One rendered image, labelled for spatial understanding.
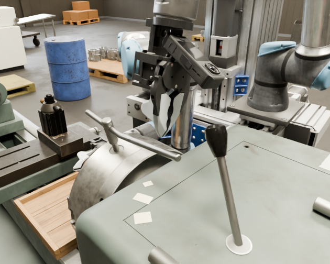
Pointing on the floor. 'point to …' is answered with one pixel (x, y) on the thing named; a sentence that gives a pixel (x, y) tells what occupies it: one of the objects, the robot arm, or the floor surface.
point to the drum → (68, 67)
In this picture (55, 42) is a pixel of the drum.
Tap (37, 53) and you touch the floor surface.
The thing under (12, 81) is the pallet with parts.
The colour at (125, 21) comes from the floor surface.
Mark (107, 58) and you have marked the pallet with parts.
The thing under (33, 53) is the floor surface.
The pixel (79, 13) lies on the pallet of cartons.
